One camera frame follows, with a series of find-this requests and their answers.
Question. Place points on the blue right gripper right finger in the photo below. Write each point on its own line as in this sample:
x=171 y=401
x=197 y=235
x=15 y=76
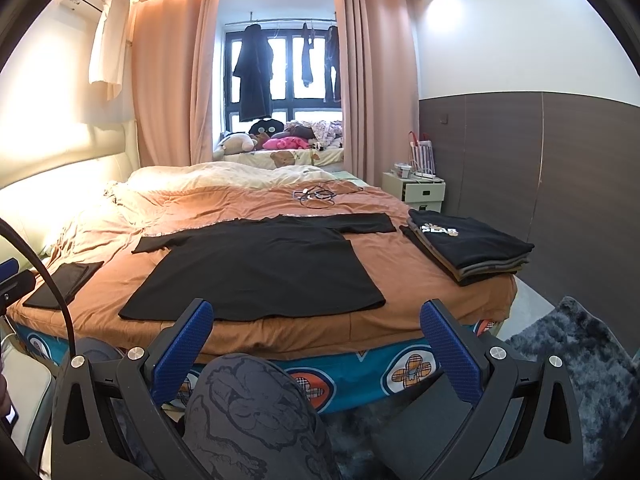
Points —
x=457 y=350

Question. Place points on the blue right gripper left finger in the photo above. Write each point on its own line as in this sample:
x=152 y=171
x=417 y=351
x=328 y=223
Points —
x=175 y=349

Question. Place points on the black t-shirt floral trim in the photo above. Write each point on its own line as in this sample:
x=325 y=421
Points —
x=281 y=267

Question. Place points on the stack of folded dark clothes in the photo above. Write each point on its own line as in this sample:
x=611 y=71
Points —
x=465 y=248

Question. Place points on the small black folded cloth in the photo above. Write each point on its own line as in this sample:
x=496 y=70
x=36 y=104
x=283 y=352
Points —
x=70 y=278

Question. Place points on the orange brown duvet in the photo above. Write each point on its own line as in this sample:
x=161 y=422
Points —
x=110 y=233

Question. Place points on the cream bed headboard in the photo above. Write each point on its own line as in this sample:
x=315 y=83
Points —
x=40 y=195

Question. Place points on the person's patterned trouser leg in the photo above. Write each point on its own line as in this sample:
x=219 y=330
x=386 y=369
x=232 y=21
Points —
x=248 y=419

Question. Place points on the teal patterned bed sheet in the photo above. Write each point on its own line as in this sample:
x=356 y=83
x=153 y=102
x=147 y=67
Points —
x=331 y=383

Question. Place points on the grey shaggy rug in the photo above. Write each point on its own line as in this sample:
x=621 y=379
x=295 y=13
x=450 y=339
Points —
x=604 y=376

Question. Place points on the cream bedside drawer cabinet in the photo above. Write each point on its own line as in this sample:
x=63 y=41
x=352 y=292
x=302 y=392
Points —
x=418 y=193

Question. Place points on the cream blanket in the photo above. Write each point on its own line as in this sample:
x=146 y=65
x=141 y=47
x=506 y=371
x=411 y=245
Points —
x=170 y=179

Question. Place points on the striped bag on cabinet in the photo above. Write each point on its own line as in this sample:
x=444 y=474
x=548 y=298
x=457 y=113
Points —
x=422 y=155

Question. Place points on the white plush toy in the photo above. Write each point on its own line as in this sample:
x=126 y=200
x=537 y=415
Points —
x=234 y=143

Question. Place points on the pink plush toy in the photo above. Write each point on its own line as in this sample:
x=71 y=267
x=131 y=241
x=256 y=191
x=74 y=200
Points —
x=285 y=143

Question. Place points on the left pink curtain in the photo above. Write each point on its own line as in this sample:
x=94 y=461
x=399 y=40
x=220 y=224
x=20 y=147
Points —
x=172 y=59

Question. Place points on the pink curtain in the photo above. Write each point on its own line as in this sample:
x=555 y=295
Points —
x=172 y=59
x=379 y=84

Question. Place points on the hanging black jacket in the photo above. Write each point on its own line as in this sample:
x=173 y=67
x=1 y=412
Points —
x=254 y=70

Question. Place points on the right pink curtain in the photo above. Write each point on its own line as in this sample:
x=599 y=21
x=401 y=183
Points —
x=379 y=84

